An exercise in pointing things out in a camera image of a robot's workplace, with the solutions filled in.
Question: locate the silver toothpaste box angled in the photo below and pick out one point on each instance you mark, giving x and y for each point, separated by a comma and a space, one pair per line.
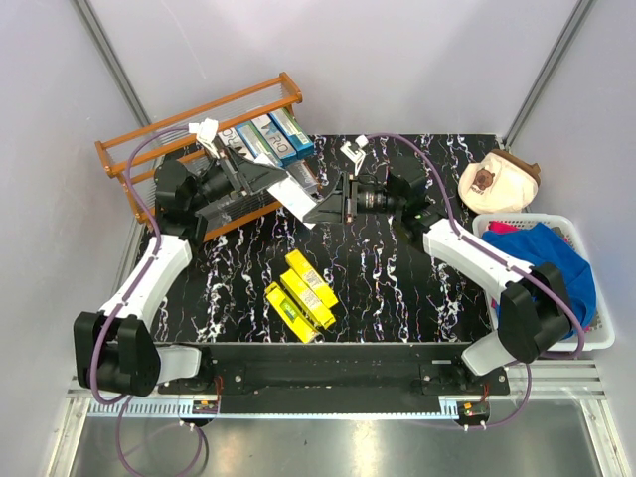
301, 172

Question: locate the blue toothpaste box plain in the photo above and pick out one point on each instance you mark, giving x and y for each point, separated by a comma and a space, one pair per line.
282, 149

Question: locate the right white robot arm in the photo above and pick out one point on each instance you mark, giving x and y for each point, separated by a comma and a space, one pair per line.
535, 310

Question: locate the pink cloth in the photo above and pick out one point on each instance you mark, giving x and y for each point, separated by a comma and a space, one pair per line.
501, 228

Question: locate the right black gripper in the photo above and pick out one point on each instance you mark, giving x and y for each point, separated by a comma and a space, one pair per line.
332, 209

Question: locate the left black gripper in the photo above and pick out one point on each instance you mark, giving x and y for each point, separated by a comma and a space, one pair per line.
254, 177

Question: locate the white plastic basket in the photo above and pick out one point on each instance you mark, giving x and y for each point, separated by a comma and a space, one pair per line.
599, 332

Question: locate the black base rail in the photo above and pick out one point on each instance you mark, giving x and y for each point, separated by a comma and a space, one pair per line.
326, 379

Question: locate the blue toothpaste box with label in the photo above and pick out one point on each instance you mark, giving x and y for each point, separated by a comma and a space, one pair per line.
256, 144

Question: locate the blue cloth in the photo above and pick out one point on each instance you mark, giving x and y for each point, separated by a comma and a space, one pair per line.
541, 244

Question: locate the yellow toothpaste box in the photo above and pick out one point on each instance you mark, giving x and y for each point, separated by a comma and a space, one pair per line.
310, 303
310, 276
290, 313

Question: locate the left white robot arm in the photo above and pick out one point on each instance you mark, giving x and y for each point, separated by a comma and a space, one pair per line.
116, 357

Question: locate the orange wooden shelf rack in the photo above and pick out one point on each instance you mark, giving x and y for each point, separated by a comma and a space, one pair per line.
133, 157

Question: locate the silver black toothpaste box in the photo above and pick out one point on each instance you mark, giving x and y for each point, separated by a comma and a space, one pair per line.
232, 140

